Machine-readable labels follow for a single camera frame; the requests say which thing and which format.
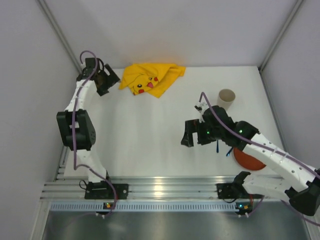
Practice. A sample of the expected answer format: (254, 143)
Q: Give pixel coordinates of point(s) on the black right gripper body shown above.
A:
(196, 132)

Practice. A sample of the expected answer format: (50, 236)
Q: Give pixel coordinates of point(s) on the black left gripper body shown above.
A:
(104, 80)

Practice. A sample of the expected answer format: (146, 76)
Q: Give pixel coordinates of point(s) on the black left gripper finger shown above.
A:
(102, 89)
(112, 78)

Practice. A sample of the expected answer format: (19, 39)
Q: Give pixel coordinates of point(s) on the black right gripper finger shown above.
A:
(190, 127)
(204, 138)

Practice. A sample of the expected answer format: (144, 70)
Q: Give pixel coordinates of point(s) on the beige paper cup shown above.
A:
(225, 98)

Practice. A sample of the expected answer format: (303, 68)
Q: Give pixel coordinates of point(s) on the yellow Pikachu cloth placemat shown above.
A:
(151, 78)

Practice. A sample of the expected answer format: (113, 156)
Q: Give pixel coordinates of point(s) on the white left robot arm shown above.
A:
(76, 128)

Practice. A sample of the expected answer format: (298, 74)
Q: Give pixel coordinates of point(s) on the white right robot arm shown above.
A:
(298, 184)

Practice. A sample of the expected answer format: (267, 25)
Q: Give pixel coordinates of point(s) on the blue metallic fork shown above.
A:
(217, 146)

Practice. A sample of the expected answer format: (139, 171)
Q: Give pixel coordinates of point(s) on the blue metallic spoon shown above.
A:
(229, 152)

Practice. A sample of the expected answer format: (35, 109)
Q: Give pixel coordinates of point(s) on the red-orange plate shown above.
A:
(247, 161)

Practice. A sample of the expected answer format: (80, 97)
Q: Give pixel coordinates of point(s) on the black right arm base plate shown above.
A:
(231, 191)

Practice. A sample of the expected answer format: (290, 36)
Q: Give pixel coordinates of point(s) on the left aluminium corner post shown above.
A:
(44, 7)

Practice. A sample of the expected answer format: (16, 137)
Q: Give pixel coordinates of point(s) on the aluminium corner post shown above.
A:
(44, 7)
(281, 34)

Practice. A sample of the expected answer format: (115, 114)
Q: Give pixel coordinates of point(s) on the aluminium mounting rail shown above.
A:
(142, 188)

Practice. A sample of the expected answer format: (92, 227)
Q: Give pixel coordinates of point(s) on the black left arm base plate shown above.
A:
(103, 191)

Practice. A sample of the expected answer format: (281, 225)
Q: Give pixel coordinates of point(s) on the slotted grey cable duct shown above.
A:
(147, 206)

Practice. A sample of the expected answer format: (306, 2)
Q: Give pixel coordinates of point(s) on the right aluminium corner post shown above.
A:
(281, 34)

